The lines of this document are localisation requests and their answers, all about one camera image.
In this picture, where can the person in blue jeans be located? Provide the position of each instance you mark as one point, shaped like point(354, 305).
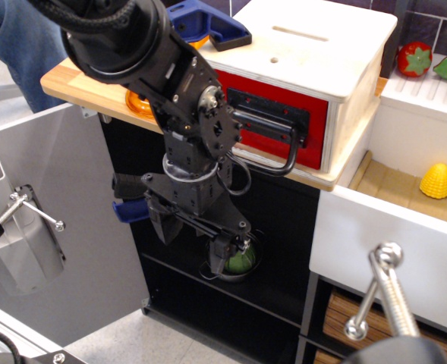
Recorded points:
point(30, 46)

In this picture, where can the blue black clamp lower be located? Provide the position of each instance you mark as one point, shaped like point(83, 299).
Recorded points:
point(130, 201)

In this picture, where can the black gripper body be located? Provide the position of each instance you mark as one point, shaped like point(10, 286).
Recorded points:
point(201, 201)

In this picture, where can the metal pot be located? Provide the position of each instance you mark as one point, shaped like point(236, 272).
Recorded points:
point(258, 238)

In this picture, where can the blue black clamp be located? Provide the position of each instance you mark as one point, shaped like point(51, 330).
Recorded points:
point(130, 201)
point(195, 20)

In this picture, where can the red toy strawberry left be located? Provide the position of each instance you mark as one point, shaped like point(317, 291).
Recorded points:
point(414, 59)

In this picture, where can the black cabinet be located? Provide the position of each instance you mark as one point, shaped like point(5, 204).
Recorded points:
point(260, 317)

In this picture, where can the white wooden box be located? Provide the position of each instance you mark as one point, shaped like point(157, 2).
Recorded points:
point(322, 49)

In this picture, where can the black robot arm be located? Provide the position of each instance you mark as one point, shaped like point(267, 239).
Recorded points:
point(133, 44)

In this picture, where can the yellow toy corn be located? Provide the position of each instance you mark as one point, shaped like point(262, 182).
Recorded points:
point(434, 182)

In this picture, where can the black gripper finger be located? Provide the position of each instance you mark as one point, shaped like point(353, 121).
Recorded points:
point(165, 222)
point(221, 249)

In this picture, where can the green toy vegetable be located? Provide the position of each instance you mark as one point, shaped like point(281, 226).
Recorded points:
point(242, 262)

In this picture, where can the white toy sink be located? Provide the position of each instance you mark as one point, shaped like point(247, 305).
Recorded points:
point(408, 136)

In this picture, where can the red drawer front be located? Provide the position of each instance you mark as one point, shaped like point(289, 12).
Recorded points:
point(310, 155)

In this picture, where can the wooden basket drawer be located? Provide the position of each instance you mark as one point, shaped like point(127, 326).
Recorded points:
point(343, 305)

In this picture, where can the black drawer handle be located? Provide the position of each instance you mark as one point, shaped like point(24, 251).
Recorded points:
point(274, 120)

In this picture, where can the orange translucent bowl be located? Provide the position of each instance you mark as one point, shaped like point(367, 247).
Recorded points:
point(138, 106)

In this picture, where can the grey plastic panel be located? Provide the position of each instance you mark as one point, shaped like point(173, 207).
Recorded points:
point(64, 157)

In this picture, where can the blue black clamp top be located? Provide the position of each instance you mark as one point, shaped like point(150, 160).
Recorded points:
point(195, 20)

